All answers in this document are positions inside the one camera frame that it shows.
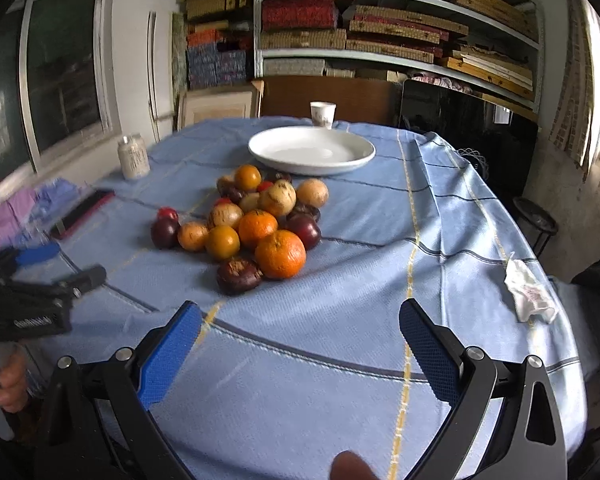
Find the dark brown mangosteen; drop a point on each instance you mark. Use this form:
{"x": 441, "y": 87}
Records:
{"x": 238, "y": 275}

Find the small yellow-orange fruit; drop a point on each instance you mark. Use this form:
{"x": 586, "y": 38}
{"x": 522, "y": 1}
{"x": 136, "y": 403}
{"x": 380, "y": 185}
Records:
{"x": 247, "y": 178}

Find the white drink can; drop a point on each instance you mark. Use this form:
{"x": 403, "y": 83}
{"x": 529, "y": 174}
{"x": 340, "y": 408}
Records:
{"x": 133, "y": 157}

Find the crumpled white tissue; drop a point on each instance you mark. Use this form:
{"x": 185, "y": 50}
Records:
{"x": 531, "y": 298}

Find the white metal shelf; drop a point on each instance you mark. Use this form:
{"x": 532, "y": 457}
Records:
{"x": 490, "y": 48}

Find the window with white frame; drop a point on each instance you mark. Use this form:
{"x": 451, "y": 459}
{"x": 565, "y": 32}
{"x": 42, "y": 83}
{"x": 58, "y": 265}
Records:
{"x": 57, "y": 95}

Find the person's left hand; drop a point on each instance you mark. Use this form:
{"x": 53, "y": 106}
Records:
{"x": 14, "y": 394}

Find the black stool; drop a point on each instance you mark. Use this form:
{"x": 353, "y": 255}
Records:
{"x": 539, "y": 219}

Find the white paper cup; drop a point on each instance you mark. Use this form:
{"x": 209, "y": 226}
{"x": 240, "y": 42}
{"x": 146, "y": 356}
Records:
{"x": 323, "y": 113}

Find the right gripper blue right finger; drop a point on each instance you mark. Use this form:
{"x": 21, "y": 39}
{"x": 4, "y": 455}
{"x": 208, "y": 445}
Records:
{"x": 526, "y": 441}

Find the round tan pear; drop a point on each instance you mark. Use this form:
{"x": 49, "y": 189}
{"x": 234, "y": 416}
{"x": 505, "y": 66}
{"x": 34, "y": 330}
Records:
{"x": 313, "y": 192}

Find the blue checked tablecloth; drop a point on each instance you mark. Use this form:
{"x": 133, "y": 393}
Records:
{"x": 294, "y": 372}

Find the red cherry tomato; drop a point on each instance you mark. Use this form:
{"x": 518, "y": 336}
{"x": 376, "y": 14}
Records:
{"x": 263, "y": 186}

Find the red-cased smartphone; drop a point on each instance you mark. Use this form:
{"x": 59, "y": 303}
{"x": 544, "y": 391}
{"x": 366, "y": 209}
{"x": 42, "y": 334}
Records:
{"x": 70, "y": 222}

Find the purple cloth pile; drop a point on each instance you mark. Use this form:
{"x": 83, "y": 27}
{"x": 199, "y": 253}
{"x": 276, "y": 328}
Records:
{"x": 29, "y": 209}

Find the white oval plate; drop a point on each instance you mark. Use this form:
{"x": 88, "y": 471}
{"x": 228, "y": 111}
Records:
{"x": 311, "y": 151}

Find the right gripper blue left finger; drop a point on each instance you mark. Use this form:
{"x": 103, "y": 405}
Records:
{"x": 103, "y": 427}

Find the framed picture panel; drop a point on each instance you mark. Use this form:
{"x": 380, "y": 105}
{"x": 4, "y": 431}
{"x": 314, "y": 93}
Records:
{"x": 233, "y": 101}

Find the large tan pear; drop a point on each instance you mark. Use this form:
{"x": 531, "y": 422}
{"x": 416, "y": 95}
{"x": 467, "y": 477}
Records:
{"x": 278, "y": 199}

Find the streaked orange tomato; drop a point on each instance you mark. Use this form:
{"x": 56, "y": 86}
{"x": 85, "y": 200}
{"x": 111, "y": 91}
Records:
{"x": 192, "y": 236}

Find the small red tomato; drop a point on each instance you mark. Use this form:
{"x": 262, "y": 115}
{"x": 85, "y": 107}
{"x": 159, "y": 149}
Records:
{"x": 167, "y": 213}

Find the large orange mandarin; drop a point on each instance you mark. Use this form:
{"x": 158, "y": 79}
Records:
{"x": 280, "y": 255}

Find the wooden chair back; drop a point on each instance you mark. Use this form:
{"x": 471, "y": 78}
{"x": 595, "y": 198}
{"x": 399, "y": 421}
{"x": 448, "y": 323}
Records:
{"x": 356, "y": 99}

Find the dark red plum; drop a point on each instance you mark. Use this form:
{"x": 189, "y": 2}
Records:
{"x": 305, "y": 227}

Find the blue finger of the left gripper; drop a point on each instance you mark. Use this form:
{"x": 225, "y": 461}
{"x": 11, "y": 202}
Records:
{"x": 13, "y": 258}
{"x": 72, "y": 286}

